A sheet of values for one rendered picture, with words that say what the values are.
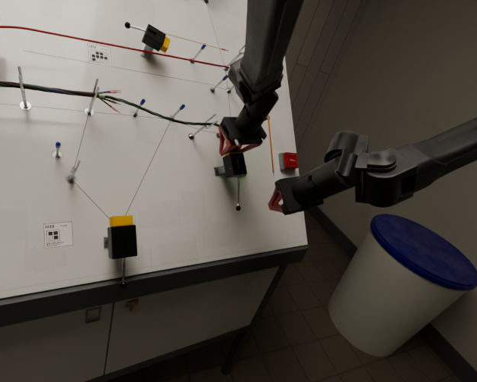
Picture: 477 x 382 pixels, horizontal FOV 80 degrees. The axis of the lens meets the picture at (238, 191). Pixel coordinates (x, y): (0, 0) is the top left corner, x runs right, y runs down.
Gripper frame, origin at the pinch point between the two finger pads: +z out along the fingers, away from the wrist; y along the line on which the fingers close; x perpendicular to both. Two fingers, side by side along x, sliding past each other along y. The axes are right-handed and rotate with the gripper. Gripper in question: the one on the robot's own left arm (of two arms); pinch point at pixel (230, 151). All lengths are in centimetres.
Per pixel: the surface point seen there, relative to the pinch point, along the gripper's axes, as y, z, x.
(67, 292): 40.3, 17.1, 19.1
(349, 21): -204, 11, -144
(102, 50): 25.4, -5.0, -28.7
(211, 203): 4.3, 11.9, 8.1
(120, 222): 30.2, 4.0, 12.4
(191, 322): 7, 49, 32
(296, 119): -183, 98, -111
